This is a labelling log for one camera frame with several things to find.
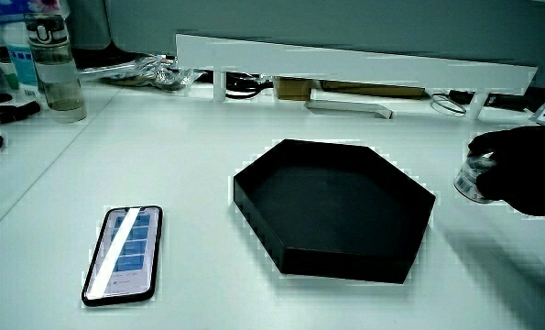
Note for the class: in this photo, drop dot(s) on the clear water bottle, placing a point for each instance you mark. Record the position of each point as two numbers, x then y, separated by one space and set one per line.
57 69

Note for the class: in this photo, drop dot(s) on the clear paper clip jar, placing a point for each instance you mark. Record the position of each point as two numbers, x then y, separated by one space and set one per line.
468 179

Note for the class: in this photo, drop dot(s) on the flat silver stand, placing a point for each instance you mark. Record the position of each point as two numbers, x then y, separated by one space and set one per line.
350 107

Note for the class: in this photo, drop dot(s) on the long black object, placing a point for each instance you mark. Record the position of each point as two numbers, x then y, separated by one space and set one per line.
6 113

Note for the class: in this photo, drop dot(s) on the small brown cardboard box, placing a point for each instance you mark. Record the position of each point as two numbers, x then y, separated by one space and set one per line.
292 88

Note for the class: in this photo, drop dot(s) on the white bottle blue label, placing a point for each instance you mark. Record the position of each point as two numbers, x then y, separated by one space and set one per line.
21 64

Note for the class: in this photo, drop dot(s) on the flat brown box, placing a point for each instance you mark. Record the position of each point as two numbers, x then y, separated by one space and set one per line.
373 89

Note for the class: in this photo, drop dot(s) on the blue floral tissue pack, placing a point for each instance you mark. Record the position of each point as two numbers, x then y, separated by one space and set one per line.
6 9

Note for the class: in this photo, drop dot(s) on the black smartphone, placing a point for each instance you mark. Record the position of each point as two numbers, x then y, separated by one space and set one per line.
124 254

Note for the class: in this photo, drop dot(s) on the black hexagonal tray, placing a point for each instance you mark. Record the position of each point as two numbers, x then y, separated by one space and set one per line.
331 206

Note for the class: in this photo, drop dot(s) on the crumpled clear plastic bag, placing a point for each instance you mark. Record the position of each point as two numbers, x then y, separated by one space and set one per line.
160 72

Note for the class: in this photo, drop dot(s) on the person's right hand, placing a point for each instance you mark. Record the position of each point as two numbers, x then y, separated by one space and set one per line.
528 169

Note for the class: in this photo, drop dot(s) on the white monitor riser shelf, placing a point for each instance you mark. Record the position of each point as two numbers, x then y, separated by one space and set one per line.
345 62

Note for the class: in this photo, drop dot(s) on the white desk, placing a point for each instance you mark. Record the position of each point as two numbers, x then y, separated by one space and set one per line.
199 156

